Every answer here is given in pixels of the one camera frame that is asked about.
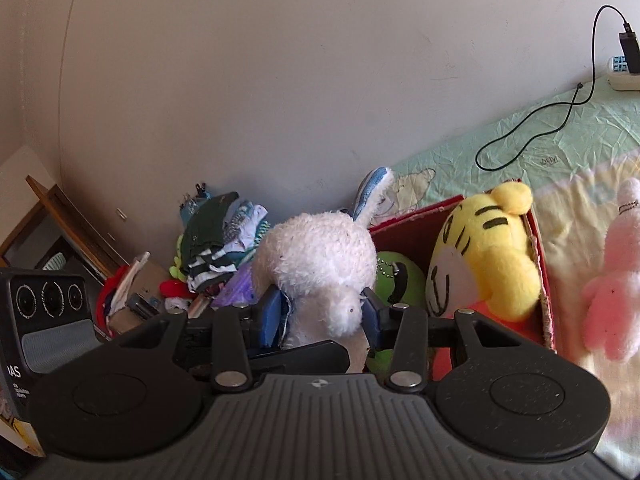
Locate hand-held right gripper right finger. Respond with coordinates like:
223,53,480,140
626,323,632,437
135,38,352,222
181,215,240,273
361,287,531,391

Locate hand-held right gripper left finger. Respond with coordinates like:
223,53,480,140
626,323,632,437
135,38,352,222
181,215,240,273
107,285,288,394

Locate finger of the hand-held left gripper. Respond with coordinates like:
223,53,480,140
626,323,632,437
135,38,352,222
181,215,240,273
247,340,351,375

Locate white plush rabbit plaid ears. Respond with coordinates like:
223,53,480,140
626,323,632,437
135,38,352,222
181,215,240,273
252,167,396,374

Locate red cardboard box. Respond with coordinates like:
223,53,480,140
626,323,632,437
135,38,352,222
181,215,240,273
367,178,558,356

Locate yellow plush tiger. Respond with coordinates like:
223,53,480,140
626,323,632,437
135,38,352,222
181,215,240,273
425,181,546,381

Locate purple tissue pack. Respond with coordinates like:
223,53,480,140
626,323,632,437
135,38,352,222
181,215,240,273
212,265,261,311

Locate green plush toy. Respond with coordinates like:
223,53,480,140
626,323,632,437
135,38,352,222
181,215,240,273
365,251,427,374

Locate red white small toy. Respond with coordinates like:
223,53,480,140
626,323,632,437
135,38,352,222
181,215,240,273
160,280,194,312

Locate pile of folded clothes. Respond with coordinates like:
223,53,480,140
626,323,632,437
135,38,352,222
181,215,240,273
172,182,273,293

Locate pink plush rabbit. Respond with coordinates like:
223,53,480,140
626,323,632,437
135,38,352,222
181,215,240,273
581,177,640,363

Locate white power strip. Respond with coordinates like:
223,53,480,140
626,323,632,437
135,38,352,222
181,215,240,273
606,56,640,92

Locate black charger adapter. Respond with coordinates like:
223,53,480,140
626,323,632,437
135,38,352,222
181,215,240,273
619,31,640,75

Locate wooden frame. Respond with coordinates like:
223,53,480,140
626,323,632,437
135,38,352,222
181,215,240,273
0,175,132,287

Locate black charger cable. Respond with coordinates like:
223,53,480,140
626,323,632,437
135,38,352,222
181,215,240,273
475,5,632,172

